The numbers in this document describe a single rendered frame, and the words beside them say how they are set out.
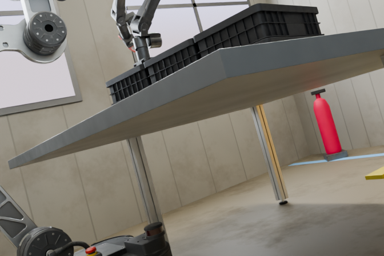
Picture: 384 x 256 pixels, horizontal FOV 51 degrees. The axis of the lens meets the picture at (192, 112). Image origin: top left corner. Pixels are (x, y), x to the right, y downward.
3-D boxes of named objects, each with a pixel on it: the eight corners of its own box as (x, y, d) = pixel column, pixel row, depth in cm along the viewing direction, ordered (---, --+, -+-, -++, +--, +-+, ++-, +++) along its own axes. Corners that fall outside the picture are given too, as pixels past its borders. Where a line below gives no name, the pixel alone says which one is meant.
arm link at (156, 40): (131, 20, 175) (140, 23, 169) (153, 19, 182) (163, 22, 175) (131, 48, 179) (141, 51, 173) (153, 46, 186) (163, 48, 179)
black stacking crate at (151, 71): (199, 70, 142) (191, 39, 142) (149, 91, 163) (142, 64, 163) (263, 62, 169) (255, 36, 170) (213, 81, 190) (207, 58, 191)
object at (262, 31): (267, 40, 120) (257, 4, 121) (200, 70, 141) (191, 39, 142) (327, 37, 148) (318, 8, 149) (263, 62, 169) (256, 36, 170)
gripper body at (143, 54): (146, 67, 181) (142, 51, 182) (158, 60, 173) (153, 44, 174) (134, 68, 177) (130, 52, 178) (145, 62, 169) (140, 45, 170)
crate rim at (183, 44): (192, 44, 142) (190, 37, 142) (143, 68, 163) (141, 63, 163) (257, 40, 170) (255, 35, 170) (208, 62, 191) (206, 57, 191)
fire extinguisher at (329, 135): (356, 152, 380) (336, 84, 383) (339, 160, 364) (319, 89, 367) (332, 155, 402) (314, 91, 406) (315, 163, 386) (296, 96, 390)
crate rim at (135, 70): (143, 68, 163) (141, 63, 163) (104, 88, 184) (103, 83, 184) (207, 62, 191) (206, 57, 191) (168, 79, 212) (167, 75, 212)
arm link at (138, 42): (130, 38, 177) (135, 34, 172) (143, 37, 181) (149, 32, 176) (133, 53, 176) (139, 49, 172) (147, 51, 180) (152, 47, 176)
